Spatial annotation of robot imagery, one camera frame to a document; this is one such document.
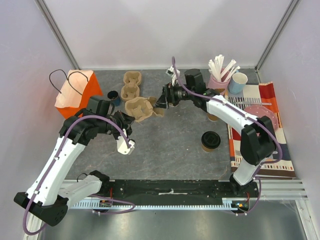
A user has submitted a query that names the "pink dotted plate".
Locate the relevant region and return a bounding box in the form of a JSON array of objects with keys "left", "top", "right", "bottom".
[{"left": 243, "top": 104, "right": 279, "bottom": 133}]

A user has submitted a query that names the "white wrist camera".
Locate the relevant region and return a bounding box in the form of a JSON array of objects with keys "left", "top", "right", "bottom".
[
  {"left": 165, "top": 66, "right": 181, "bottom": 86},
  {"left": 116, "top": 136, "right": 136, "bottom": 155}
]

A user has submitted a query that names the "black cup lid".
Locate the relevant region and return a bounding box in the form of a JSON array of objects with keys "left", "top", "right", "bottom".
[{"left": 201, "top": 131, "right": 221, "bottom": 149}]

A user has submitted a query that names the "brown paper cup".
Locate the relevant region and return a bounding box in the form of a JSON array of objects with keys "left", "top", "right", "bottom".
[
  {"left": 201, "top": 143, "right": 219, "bottom": 153},
  {"left": 207, "top": 113, "right": 219, "bottom": 122}
]

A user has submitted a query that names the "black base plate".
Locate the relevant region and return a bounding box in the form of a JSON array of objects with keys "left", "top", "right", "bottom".
[{"left": 97, "top": 179, "right": 259, "bottom": 205}]

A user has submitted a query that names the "orange paper bag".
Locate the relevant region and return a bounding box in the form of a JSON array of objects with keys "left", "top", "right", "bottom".
[{"left": 54, "top": 70, "right": 103, "bottom": 119}]

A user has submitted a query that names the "dark blue mug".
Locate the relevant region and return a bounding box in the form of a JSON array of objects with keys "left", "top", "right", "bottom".
[{"left": 107, "top": 90, "right": 121, "bottom": 107}]

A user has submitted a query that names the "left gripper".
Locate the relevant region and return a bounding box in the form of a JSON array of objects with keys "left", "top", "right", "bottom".
[{"left": 97, "top": 110, "right": 136, "bottom": 143}]

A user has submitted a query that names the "cardboard cup carrier stack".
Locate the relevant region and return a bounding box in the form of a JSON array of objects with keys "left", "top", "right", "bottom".
[{"left": 120, "top": 71, "right": 142, "bottom": 102}]

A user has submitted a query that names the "aluminium cable duct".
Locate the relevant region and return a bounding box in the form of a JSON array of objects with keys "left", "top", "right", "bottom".
[{"left": 71, "top": 197, "right": 237, "bottom": 211}]

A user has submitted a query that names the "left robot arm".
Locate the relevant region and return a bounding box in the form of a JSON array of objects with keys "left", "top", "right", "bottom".
[{"left": 14, "top": 95, "right": 135, "bottom": 227}]

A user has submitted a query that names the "light blue cup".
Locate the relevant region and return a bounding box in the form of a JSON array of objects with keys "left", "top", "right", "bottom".
[{"left": 228, "top": 72, "right": 248, "bottom": 95}]

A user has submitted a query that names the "pink straw holder cup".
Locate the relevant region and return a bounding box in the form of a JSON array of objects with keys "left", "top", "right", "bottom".
[{"left": 206, "top": 74, "right": 231, "bottom": 96}]

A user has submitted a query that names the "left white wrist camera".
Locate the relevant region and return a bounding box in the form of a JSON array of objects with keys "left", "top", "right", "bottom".
[{"left": 116, "top": 136, "right": 136, "bottom": 155}]

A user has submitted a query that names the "purple cable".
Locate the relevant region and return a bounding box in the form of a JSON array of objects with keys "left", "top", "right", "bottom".
[
  {"left": 171, "top": 56, "right": 283, "bottom": 216},
  {"left": 22, "top": 115, "right": 137, "bottom": 236}
]

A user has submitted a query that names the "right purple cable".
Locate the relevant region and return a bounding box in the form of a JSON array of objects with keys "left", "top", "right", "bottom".
[{"left": 171, "top": 56, "right": 283, "bottom": 216}]

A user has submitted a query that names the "patterned orange cloth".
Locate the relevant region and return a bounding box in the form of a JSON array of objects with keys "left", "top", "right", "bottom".
[{"left": 224, "top": 82, "right": 296, "bottom": 179}]

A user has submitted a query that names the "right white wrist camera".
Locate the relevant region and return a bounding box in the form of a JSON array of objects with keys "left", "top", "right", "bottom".
[{"left": 165, "top": 66, "right": 181, "bottom": 86}]

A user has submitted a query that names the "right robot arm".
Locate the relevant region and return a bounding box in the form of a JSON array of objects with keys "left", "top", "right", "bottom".
[{"left": 154, "top": 66, "right": 282, "bottom": 197}]

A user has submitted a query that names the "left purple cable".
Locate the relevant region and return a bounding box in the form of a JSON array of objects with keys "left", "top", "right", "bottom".
[{"left": 22, "top": 115, "right": 137, "bottom": 236}]

